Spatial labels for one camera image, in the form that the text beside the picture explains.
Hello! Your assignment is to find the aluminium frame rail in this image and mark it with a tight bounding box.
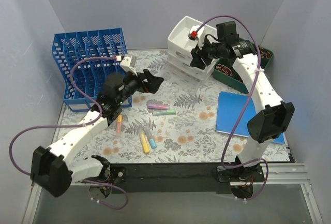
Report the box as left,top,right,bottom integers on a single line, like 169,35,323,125
23,163,323,223

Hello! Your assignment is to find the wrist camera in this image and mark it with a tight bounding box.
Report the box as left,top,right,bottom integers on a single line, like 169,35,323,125
115,54,138,76
188,25,206,49

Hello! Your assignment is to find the blue notebook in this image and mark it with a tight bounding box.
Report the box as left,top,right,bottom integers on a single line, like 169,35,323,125
215,91,285,145

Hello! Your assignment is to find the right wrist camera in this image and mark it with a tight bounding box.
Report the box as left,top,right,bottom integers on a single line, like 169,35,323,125
188,25,206,49

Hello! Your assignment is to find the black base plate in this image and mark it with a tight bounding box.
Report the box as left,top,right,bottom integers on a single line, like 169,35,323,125
105,162,266,194

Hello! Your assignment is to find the white drawer organizer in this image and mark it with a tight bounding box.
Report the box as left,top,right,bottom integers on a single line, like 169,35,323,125
164,16,218,91

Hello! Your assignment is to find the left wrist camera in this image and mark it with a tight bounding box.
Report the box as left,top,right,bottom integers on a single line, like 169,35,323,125
115,54,138,76

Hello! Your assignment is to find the blue highlighter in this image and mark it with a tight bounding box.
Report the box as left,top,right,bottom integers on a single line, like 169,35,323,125
144,127,157,149

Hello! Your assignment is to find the orange pink highlighter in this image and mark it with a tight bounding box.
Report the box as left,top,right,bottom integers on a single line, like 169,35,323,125
116,114,123,137

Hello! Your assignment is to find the yellow highlighter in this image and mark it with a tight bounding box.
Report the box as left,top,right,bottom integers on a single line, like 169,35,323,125
139,131,150,154

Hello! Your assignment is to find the blue plastic file rack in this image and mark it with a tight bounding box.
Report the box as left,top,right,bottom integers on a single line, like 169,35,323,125
52,28,127,112

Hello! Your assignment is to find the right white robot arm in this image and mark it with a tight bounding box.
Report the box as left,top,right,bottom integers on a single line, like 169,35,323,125
188,21,295,181

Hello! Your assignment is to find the green highlighter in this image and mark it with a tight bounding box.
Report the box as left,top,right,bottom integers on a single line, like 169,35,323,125
153,109,176,116

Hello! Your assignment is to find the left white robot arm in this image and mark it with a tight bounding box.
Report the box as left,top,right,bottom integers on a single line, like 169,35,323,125
30,69,164,197

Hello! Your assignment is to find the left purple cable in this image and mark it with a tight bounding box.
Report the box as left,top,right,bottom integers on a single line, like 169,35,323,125
9,55,129,211

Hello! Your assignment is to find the purple highlighter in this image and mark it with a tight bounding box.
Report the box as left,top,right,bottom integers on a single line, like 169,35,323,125
147,103,170,110

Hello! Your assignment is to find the green compartment tray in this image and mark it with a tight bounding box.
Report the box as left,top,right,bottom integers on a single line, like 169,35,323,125
213,47,274,94

